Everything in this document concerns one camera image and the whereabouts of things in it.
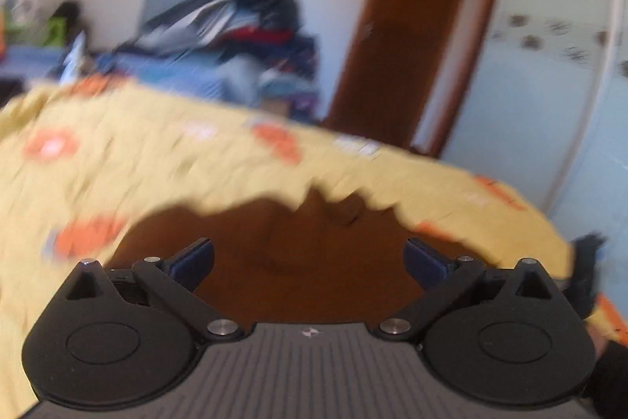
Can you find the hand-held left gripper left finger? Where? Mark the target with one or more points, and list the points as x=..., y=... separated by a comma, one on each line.
x=194, y=264

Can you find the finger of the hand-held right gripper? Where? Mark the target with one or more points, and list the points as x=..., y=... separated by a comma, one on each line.
x=585, y=274

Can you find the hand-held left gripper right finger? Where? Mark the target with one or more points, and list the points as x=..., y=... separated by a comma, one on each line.
x=424, y=264

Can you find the brown fleece garment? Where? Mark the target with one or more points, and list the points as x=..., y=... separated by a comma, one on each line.
x=304, y=262

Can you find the pile of dark clothes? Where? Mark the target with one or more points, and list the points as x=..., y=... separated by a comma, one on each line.
x=235, y=26

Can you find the yellow printed blanket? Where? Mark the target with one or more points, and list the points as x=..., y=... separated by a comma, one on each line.
x=162, y=154

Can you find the pale blue wardrobe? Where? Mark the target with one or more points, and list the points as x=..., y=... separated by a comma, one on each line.
x=544, y=105

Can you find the blue bed sheet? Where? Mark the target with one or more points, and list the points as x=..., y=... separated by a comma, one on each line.
x=162, y=73

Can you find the brown wooden door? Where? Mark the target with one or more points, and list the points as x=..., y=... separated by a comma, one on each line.
x=397, y=36

